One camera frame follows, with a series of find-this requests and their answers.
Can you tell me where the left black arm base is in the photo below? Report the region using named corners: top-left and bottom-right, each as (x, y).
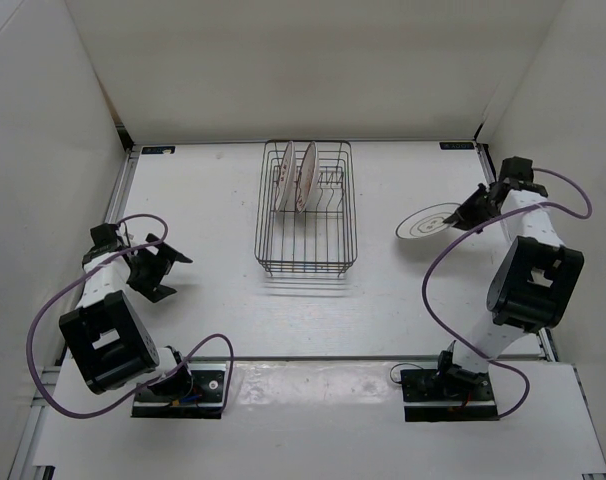
top-left (131, 362), bottom-right (228, 419)

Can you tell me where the left blue table label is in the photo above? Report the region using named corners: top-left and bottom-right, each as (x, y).
top-left (141, 146), bottom-right (176, 155)

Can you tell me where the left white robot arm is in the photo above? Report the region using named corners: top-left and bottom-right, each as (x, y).
top-left (59, 233), bottom-right (193, 400)

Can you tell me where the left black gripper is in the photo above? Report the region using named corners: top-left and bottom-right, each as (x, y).
top-left (126, 233), bottom-right (191, 302)

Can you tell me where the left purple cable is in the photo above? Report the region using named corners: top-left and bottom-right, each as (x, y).
top-left (26, 213), bottom-right (234, 418)

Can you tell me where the right blue table label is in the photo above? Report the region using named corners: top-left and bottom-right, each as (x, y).
top-left (439, 141), bottom-right (475, 151)

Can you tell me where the purple cable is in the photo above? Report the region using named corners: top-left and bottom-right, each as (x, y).
top-left (421, 168), bottom-right (594, 419)
top-left (26, 213), bottom-right (234, 418)

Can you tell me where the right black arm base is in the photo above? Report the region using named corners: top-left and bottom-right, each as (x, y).
top-left (390, 363), bottom-right (498, 423)

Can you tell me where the red patterned plate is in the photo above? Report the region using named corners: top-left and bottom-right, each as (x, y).
top-left (274, 141), bottom-right (296, 211)
top-left (295, 141), bottom-right (318, 213)

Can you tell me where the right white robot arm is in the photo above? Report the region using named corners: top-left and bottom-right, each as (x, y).
top-left (432, 182), bottom-right (584, 400)

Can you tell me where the blue table label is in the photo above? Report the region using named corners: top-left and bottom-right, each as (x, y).
top-left (439, 141), bottom-right (475, 151)
top-left (141, 146), bottom-right (176, 155)

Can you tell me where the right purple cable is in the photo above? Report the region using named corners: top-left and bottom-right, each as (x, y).
top-left (421, 168), bottom-right (594, 419)

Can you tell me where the green rimmed white plate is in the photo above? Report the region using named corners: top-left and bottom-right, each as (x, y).
top-left (395, 202), bottom-right (459, 240)

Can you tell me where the wire dish rack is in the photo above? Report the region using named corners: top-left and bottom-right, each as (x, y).
top-left (254, 139), bottom-right (358, 278)

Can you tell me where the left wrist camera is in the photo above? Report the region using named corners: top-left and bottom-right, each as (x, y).
top-left (90, 223), bottom-right (121, 250)

